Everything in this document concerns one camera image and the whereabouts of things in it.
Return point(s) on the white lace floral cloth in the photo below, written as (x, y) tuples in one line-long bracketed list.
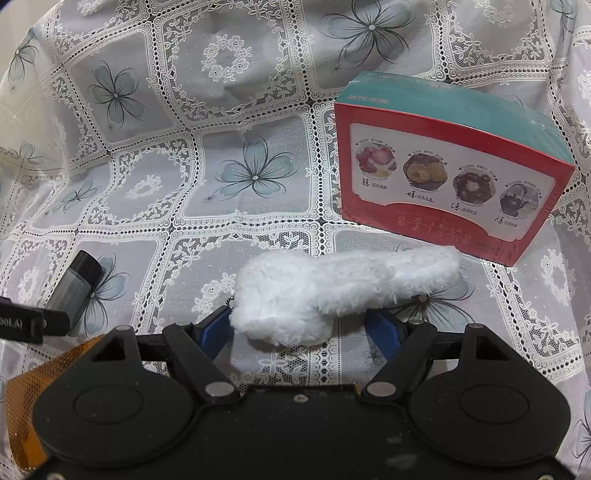
[(231, 138)]

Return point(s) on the brown textured flat case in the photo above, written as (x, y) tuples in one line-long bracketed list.
[(27, 397)]

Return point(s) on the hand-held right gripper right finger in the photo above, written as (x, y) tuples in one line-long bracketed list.
[(383, 332)]

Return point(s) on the white plush toy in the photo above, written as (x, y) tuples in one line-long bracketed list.
[(323, 295)]

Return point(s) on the red and teal tea box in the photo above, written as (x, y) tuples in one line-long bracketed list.
[(443, 184)]

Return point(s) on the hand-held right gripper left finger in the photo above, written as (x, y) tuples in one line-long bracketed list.
[(210, 330)]

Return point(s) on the grey bottle with black cap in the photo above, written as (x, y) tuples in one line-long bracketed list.
[(74, 288)]

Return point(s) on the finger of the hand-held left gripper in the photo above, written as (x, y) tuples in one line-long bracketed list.
[(55, 321), (9, 302)]

